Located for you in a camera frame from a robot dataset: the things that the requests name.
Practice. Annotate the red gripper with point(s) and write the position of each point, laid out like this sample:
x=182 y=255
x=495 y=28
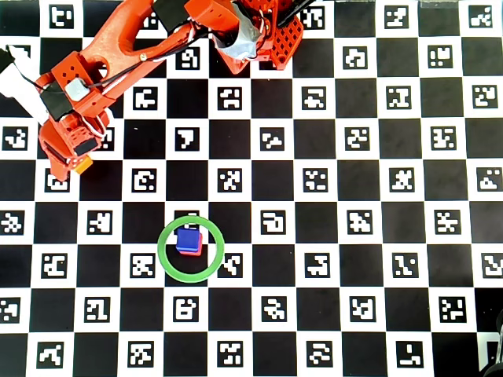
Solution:
x=59 y=166

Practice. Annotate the orange cube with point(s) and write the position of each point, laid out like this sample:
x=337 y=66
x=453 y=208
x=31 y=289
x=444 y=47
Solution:
x=84 y=165

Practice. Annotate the blue cube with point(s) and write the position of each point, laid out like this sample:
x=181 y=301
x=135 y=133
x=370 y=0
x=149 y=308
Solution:
x=188 y=239

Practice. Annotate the red cube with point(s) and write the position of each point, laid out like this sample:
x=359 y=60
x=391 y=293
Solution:
x=190 y=253

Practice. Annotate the red robot arm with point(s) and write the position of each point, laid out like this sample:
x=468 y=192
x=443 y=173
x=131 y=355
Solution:
x=118 y=35

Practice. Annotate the gray tape wad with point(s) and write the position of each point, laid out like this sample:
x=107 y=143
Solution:
x=243 y=43

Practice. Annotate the black white marker mat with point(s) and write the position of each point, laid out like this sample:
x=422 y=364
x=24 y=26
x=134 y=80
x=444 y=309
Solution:
x=314 y=235

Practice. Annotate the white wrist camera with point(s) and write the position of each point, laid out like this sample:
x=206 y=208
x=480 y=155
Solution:
x=15 y=86

